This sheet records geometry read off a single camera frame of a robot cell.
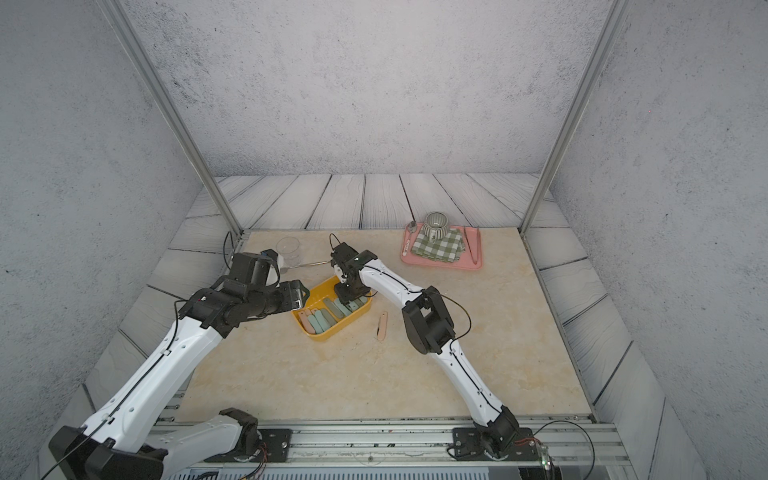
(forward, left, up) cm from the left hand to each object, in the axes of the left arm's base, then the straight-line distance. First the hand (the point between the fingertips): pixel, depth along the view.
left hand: (304, 294), depth 76 cm
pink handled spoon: (+45, -29, -21) cm, 58 cm away
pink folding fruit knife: (+2, -19, -22) cm, 29 cm away
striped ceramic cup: (+43, -40, -18) cm, 61 cm away
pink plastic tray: (+28, -49, -23) cm, 61 cm away
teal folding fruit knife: (+9, -10, -19) cm, 24 cm away
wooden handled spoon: (+29, +5, -22) cm, 37 cm away
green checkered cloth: (+34, -43, -22) cm, 59 cm away
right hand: (+12, -7, -20) cm, 25 cm away
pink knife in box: (+3, +5, -21) cm, 21 cm away
